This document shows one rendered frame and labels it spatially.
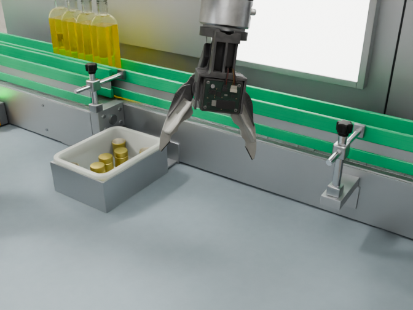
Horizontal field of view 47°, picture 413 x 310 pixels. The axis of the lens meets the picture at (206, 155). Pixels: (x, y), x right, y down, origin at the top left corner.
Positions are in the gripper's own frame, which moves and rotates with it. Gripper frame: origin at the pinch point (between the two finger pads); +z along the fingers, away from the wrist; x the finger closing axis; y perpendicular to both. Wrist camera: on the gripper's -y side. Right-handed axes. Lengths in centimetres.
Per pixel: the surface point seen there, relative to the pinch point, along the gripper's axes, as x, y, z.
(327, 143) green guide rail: 28.0, -20.4, 1.0
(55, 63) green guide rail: -38, -69, -3
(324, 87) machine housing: 32, -40, -9
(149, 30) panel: -12, -69, -16
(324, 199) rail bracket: 24.8, -8.7, 9.2
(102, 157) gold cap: -20.1, -37.8, 13.8
